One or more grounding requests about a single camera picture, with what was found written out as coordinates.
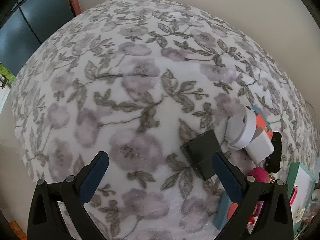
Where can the teal framed white tray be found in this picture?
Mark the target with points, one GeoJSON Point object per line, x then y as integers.
{"type": "Point", "coordinates": [306, 205]}

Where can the pink smart band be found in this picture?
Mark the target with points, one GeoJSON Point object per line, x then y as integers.
{"type": "Point", "coordinates": [293, 195]}

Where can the blue coral case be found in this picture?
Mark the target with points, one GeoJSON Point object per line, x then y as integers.
{"type": "Point", "coordinates": [262, 123]}
{"type": "Point", "coordinates": [225, 211]}

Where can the dark blue cabinet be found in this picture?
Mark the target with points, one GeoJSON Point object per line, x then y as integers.
{"type": "Point", "coordinates": [28, 24]}

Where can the floral fleece blanket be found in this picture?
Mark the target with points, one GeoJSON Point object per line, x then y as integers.
{"type": "Point", "coordinates": [138, 79]}

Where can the orange box on floor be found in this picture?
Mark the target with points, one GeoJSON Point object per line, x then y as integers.
{"type": "Point", "coordinates": [18, 230]}

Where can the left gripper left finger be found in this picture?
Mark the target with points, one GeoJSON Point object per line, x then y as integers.
{"type": "Point", "coordinates": [45, 218]}

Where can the black power adapter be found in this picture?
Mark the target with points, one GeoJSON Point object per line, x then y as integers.
{"type": "Point", "coordinates": [204, 155]}

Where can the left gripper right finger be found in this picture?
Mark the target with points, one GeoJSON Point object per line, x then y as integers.
{"type": "Point", "coordinates": [263, 210]}

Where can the pink helmet toy figure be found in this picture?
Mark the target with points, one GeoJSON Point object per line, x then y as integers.
{"type": "Point", "coordinates": [261, 175]}

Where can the black toy car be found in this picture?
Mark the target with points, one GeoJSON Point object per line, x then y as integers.
{"type": "Point", "coordinates": [272, 163]}

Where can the white wall charger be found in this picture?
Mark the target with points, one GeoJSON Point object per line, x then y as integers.
{"type": "Point", "coordinates": [260, 147]}

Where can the white round case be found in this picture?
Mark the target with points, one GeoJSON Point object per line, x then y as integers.
{"type": "Point", "coordinates": [241, 128]}

